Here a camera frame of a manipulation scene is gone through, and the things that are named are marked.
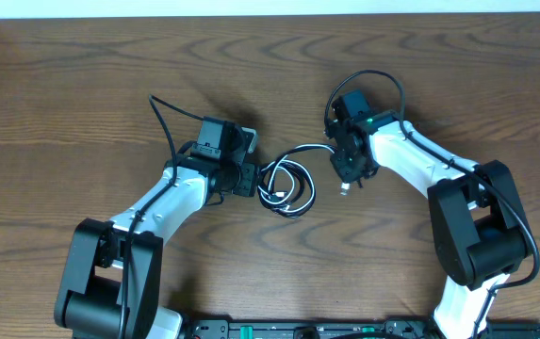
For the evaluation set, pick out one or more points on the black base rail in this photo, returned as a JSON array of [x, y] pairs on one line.
[[224, 329]]

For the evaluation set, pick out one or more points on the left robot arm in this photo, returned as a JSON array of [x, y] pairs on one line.
[[111, 280]]

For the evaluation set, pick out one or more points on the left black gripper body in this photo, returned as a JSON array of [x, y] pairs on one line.
[[239, 180]]

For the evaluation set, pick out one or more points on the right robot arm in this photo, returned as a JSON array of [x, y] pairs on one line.
[[480, 231]]

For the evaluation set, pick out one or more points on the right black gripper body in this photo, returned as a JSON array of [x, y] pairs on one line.
[[350, 169]]

